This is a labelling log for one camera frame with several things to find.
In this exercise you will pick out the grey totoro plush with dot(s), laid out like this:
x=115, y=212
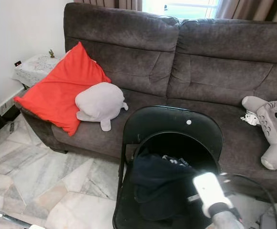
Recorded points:
x=276, y=129

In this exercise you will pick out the brown fabric sofa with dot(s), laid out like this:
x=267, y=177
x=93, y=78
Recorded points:
x=205, y=71

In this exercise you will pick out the grey seal plush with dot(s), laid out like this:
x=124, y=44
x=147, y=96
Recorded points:
x=100, y=101

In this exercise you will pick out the small black device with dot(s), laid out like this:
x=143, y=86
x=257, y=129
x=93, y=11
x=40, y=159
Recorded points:
x=17, y=63

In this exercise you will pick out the red square cushion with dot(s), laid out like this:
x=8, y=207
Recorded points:
x=57, y=90

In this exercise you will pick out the lace covered side table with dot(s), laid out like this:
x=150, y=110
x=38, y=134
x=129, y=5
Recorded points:
x=33, y=70

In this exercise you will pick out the bright window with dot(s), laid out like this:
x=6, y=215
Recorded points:
x=181, y=7

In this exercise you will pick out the brown curtain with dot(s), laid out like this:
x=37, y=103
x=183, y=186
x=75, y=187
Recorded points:
x=257, y=9
x=109, y=4

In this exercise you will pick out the small brass figurine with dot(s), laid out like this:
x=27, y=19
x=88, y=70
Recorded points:
x=51, y=54

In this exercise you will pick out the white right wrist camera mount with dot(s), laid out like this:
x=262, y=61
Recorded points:
x=210, y=191

